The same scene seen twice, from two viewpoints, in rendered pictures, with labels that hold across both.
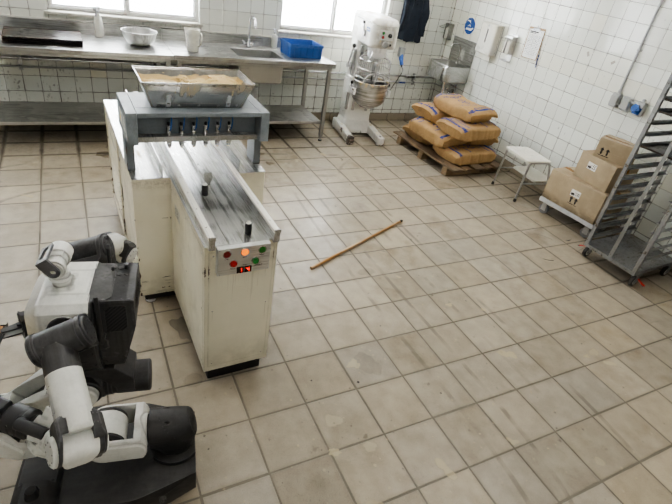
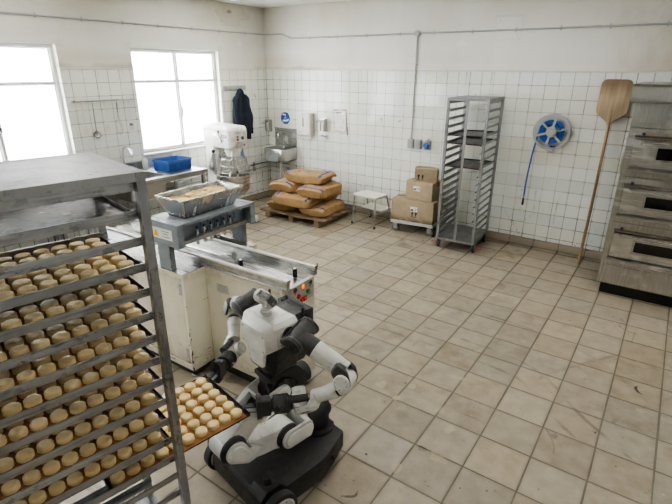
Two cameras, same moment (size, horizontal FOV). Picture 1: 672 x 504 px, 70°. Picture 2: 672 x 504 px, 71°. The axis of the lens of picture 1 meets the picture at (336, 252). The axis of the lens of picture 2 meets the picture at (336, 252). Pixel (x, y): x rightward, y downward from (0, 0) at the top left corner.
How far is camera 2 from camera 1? 1.57 m
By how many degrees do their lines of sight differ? 24
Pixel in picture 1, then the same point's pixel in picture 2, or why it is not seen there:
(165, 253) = (206, 328)
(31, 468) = (247, 474)
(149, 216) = (195, 301)
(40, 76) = not seen: outside the picture
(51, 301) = (276, 321)
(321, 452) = (389, 401)
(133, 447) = (308, 425)
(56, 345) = (307, 333)
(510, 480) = (491, 367)
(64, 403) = (334, 356)
